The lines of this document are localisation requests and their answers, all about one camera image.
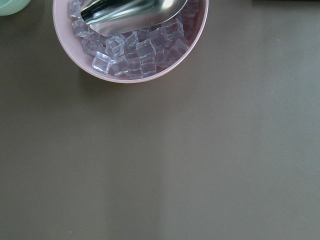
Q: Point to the pink bowl of ice cubes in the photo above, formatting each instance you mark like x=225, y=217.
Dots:
x=72, y=47

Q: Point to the mint green bowl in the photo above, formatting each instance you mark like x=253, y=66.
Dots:
x=10, y=7

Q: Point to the black framed wooden tray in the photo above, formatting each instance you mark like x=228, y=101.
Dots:
x=290, y=0

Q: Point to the metal ice scoop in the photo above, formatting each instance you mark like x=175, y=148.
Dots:
x=113, y=17

